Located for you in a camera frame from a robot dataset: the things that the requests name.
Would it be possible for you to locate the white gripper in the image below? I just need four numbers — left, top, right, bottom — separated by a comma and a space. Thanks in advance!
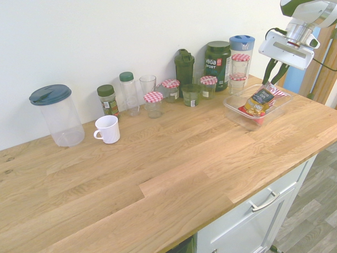
258, 33, 315, 85

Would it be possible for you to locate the red striped BBQ chip bag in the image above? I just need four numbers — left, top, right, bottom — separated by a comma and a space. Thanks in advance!
238, 81, 288, 126

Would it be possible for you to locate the clear rectangular plastic container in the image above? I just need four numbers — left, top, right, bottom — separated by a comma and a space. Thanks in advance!
223, 84, 294, 132

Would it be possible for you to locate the blue door panel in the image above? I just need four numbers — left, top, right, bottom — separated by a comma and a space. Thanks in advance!
284, 26, 321, 95

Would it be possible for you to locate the glass jar red gingham lid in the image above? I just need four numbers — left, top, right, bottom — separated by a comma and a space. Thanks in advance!
143, 92, 164, 119
200, 75, 218, 100
231, 53, 251, 77
161, 79, 181, 104
228, 73, 249, 96

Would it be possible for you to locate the clear pitcher light blue lid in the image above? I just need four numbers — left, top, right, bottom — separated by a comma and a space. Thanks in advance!
229, 35, 256, 80

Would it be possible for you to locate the dark green Vega protein tub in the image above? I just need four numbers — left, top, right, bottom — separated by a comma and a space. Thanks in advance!
204, 41, 232, 93

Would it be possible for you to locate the green translucent plastic cup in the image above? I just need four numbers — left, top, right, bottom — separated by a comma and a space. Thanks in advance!
181, 84, 202, 107

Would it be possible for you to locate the dark green shaker bottle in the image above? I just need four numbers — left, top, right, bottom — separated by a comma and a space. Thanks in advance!
174, 48, 195, 92

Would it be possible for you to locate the clear drinking glass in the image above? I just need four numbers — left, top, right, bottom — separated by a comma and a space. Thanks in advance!
139, 75, 157, 106

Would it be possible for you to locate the clear bottle green cap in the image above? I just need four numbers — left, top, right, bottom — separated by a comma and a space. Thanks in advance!
118, 72, 141, 117

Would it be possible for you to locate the spice jar dark lid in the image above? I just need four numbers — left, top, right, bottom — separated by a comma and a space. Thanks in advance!
96, 84, 121, 120

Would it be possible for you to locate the white mug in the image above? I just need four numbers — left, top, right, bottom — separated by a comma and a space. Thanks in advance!
93, 115, 121, 144

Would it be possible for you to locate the clear pitcher dark teal lid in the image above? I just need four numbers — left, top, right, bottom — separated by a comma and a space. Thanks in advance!
28, 84, 86, 148

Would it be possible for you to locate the wooden door frame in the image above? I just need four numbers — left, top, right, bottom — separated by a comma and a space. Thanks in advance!
277, 26, 337, 110

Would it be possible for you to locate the black cable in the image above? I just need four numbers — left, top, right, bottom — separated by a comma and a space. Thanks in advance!
265, 27, 337, 72

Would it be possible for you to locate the silver drawer handle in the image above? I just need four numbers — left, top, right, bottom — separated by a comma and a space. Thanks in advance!
250, 191, 281, 212

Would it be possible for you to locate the white drawer with handle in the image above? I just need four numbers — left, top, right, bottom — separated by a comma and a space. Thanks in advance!
196, 154, 318, 253

